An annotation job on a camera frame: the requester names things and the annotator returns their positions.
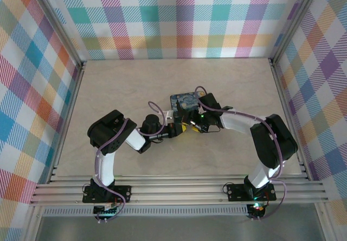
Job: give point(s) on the small silver padlock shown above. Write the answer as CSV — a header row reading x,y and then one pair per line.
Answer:
x,y
192,122

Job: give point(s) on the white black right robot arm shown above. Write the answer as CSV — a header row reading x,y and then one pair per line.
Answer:
x,y
273,140

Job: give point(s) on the right aluminium frame post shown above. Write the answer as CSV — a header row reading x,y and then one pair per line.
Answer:
x,y
298,18

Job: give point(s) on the aluminium side rail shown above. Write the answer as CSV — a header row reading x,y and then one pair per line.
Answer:
x,y
279,89
67,119

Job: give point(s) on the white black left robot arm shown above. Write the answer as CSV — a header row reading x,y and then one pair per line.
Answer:
x,y
108,132

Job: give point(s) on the starry night print tin box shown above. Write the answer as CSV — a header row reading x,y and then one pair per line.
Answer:
x,y
184,101

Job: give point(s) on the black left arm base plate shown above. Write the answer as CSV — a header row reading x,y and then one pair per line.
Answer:
x,y
124,193

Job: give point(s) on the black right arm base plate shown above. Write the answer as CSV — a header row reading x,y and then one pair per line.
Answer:
x,y
236,192

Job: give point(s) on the aluminium frame post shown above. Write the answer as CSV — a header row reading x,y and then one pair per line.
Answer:
x,y
54,21
298,18

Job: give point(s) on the wide aluminium extrusion beam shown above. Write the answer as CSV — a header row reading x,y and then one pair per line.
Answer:
x,y
176,195

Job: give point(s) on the right aluminium side rail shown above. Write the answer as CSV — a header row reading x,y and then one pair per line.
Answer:
x,y
279,89

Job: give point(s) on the left aluminium frame post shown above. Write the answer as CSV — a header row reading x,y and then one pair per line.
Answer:
x,y
54,21

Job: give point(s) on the narrow aluminium extrusion beam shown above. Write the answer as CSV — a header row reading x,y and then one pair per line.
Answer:
x,y
176,178

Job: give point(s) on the left aluminium side rail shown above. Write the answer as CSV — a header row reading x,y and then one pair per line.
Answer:
x,y
67,119

